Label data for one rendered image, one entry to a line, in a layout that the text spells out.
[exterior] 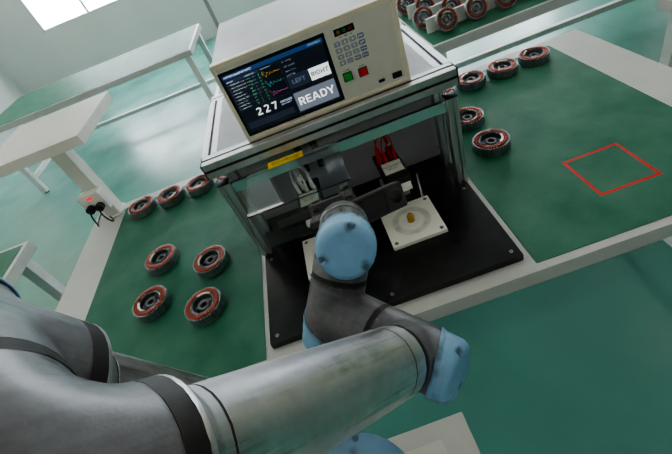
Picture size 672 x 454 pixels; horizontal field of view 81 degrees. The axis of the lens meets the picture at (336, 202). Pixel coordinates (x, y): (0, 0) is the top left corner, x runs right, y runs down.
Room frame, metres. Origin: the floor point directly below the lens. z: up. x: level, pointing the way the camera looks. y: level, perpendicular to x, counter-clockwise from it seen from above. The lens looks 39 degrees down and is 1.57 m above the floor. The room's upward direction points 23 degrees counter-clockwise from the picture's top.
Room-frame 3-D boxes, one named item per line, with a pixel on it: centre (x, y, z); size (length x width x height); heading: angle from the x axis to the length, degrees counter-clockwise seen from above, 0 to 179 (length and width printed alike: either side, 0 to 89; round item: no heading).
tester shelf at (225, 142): (1.10, -0.07, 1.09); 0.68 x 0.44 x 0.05; 86
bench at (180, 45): (4.26, 1.66, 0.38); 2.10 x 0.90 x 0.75; 86
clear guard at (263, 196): (0.80, 0.06, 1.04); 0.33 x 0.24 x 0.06; 176
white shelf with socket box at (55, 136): (1.43, 0.81, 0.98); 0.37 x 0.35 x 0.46; 86
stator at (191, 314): (0.80, 0.46, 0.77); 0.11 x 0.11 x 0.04
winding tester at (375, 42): (1.10, -0.09, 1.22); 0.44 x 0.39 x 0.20; 86
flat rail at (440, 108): (0.88, -0.06, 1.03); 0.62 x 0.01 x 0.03; 86
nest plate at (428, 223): (0.78, -0.17, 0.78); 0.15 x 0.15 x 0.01; 86
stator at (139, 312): (0.89, 0.63, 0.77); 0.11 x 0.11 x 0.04
